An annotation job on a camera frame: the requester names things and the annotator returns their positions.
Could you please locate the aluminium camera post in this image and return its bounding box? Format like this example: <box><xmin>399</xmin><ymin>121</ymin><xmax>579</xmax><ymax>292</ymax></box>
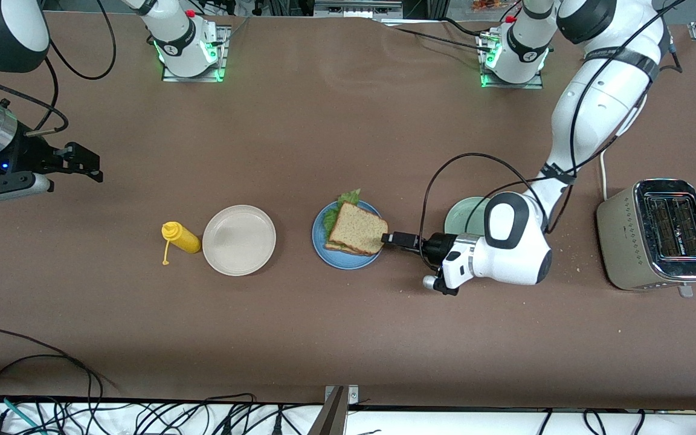
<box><xmin>309</xmin><ymin>385</ymin><xmax>359</xmax><ymax>435</ymax></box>

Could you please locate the black u-shaped cable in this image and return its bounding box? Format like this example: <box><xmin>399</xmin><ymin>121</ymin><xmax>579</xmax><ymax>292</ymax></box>
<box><xmin>584</xmin><ymin>410</ymin><xmax>610</xmax><ymax>435</ymax></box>

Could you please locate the beige chrome toaster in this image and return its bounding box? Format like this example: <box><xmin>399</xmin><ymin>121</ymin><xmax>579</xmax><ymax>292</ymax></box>
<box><xmin>596</xmin><ymin>178</ymin><xmax>696</xmax><ymax>298</ymax></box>

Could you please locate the green lettuce leaf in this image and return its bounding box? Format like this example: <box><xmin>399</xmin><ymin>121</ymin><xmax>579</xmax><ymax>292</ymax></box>
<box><xmin>323</xmin><ymin>188</ymin><xmax>362</xmax><ymax>239</ymax></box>

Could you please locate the blue plate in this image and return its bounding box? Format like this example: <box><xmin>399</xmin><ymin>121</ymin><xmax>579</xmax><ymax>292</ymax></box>
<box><xmin>312</xmin><ymin>199</ymin><xmax>386</xmax><ymax>270</ymax></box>

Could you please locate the orange packet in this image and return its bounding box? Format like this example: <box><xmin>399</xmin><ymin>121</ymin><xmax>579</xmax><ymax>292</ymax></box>
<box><xmin>471</xmin><ymin>0</ymin><xmax>519</xmax><ymax>13</ymax></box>

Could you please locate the beige plate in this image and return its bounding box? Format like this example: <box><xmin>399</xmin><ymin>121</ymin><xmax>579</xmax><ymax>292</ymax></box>
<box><xmin>202</xmin><ymin>205</ymin><xmax>277</xmax><ymax>277</ymax></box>

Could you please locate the brown toast bread slice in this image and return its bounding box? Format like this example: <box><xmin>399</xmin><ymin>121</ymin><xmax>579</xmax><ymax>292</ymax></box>
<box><xmin>327</xmin><ymin>202</ymin><xmax>389</xmax><ymax>256</ymax></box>
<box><xmin>325</xmin><ymin>239</ymin><xmax>379</xmax><ymax>257</ymax></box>

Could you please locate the green plate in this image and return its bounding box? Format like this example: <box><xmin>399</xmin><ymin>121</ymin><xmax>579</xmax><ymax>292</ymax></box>
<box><xmin>443</xmin><ymin>197</ymin><xmax>494</xmax><ymax>237</ymax></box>

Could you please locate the yellow squeeze bottle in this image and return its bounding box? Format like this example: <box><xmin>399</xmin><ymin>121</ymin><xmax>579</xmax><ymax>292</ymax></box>
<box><xmin>161</xmin><ymin>221</ymin><xmax>202</xmax><ymax>266</ymax></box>

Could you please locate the grey metal box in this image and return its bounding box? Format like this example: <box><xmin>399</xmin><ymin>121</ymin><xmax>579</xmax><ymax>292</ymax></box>
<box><xmin>314</xmin><ymin>0</ymin><xmax>404</xmax><ymax>19</ymax></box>

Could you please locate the black base connector cable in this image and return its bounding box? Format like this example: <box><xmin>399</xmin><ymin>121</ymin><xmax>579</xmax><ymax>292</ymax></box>
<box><xmin>378</xmin><ymin>18</ymin><xmax>494</xmax><ymax>54</ymax></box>

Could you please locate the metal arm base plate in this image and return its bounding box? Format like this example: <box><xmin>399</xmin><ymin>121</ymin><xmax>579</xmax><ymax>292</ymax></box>
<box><xmin>480</xmin><ymin>31</ymin><xmax>545</xmax><ymax>90</ymax></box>
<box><xmin>161</xmin><ymin>25</ymin><xmax>231</xmax><ymax>82</ymax></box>

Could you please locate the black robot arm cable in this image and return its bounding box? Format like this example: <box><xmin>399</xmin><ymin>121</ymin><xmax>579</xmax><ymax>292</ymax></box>
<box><xmin>419</xmin><ymin>0</ymin><xmax>684</xmax><ymax>269</ymax></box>
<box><xmin>0</xmin><ymin>57</ymin><xmax>69</xmax><ymax>137</ymax></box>
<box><xmin>46</xmin><ymin>0</ymin><xmax>117</xmax><ymax>80</ymax></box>

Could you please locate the teal cable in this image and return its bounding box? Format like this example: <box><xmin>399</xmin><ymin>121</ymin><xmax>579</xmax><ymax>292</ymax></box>
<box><xmin>0</xmin><ymin>393</ymin><xmax>44</xmax><ymax>435</ymax></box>

